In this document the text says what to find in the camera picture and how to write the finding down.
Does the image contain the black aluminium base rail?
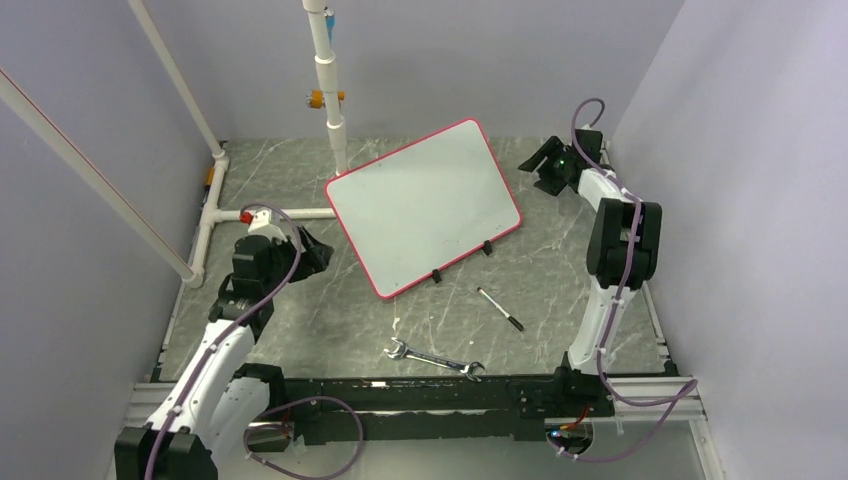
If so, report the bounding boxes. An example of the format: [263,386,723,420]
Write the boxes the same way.
[122,374,707,458]

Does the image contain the black white marker pen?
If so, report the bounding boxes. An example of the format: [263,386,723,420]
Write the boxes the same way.
[476,287,525,332]

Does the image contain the silver double ended wrench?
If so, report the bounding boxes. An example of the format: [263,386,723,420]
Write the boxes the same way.
[383,337,486,382]

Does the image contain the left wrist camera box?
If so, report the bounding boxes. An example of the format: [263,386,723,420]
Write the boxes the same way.
[239,207,287,240]

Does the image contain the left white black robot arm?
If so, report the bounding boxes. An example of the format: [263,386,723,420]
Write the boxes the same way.
[114,226,334,479]

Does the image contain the red framed whiteboard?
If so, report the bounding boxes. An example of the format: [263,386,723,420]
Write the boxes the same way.
[324,118,523,299]

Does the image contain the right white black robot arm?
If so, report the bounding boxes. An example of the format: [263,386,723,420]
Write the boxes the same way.
[519,129,663,375]

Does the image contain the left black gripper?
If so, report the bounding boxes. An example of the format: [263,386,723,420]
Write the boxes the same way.
[262,225,333,295]

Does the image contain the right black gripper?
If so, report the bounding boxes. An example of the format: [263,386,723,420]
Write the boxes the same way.
[516,137,574,197]

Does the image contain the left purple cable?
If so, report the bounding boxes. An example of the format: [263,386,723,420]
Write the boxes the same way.
[142,201,365,480]

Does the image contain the white pvc pipe frame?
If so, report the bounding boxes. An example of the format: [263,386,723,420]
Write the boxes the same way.
[1,0,349,288]

